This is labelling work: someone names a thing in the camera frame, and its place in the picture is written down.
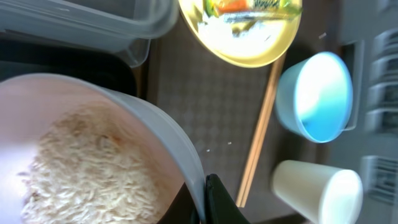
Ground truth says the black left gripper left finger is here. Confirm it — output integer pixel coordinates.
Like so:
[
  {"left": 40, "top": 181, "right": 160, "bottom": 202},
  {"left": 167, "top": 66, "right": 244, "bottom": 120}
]
[{"left": 157, "top": 184, "right": 199, "bottom": 224}]

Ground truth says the white tissue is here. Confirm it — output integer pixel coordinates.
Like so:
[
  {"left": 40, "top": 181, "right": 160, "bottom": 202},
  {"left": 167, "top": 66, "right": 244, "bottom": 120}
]
[{"left": 198, "top": 17, "right": 271, "bottom": 48}]

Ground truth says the clear plastic bin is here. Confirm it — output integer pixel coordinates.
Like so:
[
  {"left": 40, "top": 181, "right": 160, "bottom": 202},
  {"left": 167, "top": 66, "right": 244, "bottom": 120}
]
[{"left": 1, "top": 0, "right": 178, "bottom": 68}]

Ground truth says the yellow plate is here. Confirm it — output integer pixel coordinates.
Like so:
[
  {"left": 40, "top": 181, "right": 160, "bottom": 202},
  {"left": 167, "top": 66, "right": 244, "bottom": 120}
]
[{"left": 179, "top": 0, "right": 303, "bottom": 68}]

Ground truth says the black plastic bin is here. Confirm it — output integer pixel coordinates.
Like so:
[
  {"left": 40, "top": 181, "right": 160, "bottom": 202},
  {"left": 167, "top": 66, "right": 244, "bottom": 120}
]
[{"left": 1, "top": 33, "right": 137, "bottom": 96}]

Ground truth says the grey dishwasher rack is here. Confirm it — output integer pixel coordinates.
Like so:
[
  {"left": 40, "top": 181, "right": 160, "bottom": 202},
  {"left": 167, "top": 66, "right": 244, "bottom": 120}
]
[{"left": 327, "top": 0, "right": 397, "bottom": 223}]

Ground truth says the pale green cup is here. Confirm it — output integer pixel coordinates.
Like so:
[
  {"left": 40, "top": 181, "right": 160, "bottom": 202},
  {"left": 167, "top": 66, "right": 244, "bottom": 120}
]
[{"left": 271, "top": 160, "right": 363, "bottom": 224}]

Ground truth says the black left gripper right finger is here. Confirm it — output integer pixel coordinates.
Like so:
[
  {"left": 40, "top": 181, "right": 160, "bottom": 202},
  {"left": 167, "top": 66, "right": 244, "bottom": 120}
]
[{"left": 205, "top": 174, "right": 249, "bottom": 224}]

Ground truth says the light blue bowl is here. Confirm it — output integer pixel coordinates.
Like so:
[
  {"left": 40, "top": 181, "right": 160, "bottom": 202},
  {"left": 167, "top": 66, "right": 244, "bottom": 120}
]
[{"left": 275, "top": 52, "right": 353, "bottom": 143}]

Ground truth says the cooked rice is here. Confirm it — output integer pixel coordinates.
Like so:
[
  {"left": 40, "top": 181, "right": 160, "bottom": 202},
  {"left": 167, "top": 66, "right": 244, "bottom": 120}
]
[{"left": 21, "top": 104, "right": 169, "bottom": 223}]

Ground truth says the pink bowl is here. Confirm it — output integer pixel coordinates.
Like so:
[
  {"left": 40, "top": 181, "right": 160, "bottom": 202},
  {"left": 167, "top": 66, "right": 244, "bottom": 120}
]
[{"left": 1, "top": 73, "right": 206, "bottom": 223}]

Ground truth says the green orange snack wrapper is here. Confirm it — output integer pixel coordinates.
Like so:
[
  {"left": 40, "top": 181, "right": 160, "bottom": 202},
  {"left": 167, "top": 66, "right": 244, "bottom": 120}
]
[{"left": 203, "top": 0, "right": 303, "bottom": 20}]

